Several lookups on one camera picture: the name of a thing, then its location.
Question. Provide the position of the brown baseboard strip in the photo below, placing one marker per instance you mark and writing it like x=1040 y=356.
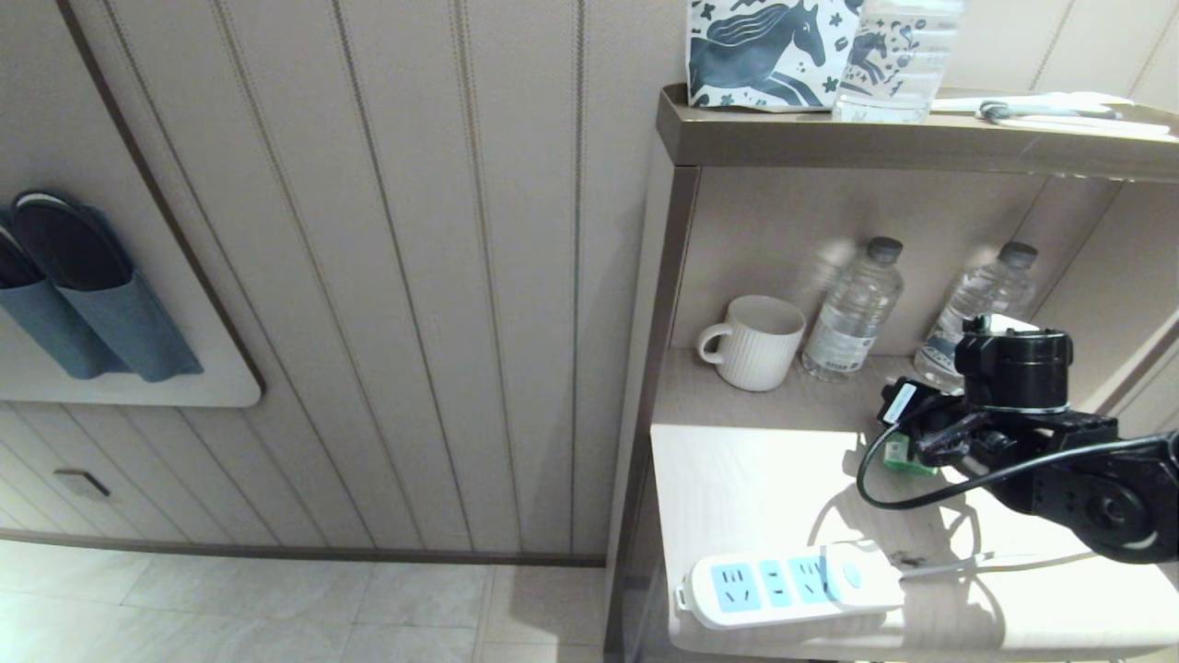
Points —
x=276 y=552

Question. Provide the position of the papers and pen on shelf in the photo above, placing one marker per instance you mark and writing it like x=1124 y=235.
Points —
x=1105 y=121

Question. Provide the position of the grey wall socket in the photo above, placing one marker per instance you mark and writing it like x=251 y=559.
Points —
x=81 y=484

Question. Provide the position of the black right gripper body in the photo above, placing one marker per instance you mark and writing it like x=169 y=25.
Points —
x=930 y=405

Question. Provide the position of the clear bottle plain white label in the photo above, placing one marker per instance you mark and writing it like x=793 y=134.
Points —
x=849 y=322

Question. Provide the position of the beige brown shelf unit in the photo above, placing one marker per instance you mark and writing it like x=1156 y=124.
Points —
x=829 y=138

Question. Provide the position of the blue slipper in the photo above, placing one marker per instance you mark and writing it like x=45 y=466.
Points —
x=46 y=331
x=120 y=313

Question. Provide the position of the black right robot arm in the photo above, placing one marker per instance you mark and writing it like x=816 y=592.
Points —
x=1105 y=497

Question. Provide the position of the clear bottle horse print label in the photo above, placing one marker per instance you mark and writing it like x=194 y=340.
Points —
x=976 y=299

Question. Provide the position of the horse print tissue box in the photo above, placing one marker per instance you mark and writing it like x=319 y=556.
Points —
x=764 y=55

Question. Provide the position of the white ribbed mug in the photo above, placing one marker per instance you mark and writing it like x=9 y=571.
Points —
x=760 y=354

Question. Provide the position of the large clear horse print bottle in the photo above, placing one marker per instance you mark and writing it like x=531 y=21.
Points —
x=899 y=64

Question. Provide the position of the silver right camera bracket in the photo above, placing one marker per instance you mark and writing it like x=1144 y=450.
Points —
x=1022 y=324

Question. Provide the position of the green mosquito repellent plug-in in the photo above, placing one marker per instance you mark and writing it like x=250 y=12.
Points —
x=907 y=460

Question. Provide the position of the white power strip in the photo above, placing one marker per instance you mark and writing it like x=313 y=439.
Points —
x=875 y=589

